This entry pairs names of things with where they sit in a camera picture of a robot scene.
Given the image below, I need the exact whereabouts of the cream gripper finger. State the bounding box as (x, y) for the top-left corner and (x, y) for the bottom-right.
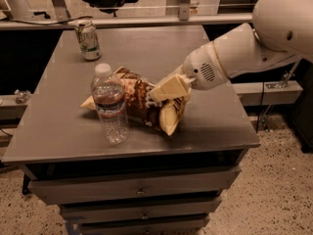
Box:
(149, 74), (193, 102)
(165, 66), (185, 78)

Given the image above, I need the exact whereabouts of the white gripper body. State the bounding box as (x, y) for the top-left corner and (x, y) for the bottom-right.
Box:
(182, 42), (228, 90)

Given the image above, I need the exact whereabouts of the brown yellow chip bag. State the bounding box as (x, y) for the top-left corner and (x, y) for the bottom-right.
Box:
(81, 67), (190, 136)

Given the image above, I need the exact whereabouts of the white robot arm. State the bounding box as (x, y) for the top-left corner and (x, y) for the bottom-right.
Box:
(150, 0), (313, 102)

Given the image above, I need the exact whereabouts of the clear plastic water bottle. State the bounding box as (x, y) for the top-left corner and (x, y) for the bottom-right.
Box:
(91, 64), (129, 145)

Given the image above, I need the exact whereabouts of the green white soda can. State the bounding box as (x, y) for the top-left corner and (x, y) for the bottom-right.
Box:
(74, 20), (101, 61)

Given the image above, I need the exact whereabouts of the grey drawer cabinet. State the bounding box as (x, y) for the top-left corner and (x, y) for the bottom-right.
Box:
(1, 24), (261, 235)

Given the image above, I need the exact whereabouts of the bottom grey drawer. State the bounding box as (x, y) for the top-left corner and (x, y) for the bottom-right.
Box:
(79, 214), (208, 235)

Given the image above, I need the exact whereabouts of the grey drawer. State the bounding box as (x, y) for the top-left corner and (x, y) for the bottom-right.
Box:
(61, 196), (221, 224)
(79, 214), (208, 235)
(29, 165), (241, 205)

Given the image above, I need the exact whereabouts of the small crumpled clear object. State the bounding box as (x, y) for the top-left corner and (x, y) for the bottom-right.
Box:
(15, 89), (31, 104)

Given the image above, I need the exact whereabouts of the top grey drawer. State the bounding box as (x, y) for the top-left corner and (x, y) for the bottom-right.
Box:
(29, 165), (241, 205)

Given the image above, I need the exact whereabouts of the middle grey drawer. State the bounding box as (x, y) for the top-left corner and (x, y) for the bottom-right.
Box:
(61, 196), (221, 224)

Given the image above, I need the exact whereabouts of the black cable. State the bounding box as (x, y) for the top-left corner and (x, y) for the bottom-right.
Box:
(9, 15), (94, 26)

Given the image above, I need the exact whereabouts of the white cylinder post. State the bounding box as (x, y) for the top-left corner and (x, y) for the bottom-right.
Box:
(0, 0), (34, 20)

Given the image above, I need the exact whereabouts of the grey metal rail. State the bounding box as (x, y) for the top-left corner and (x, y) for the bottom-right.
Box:
(0, 13), (252, 30)

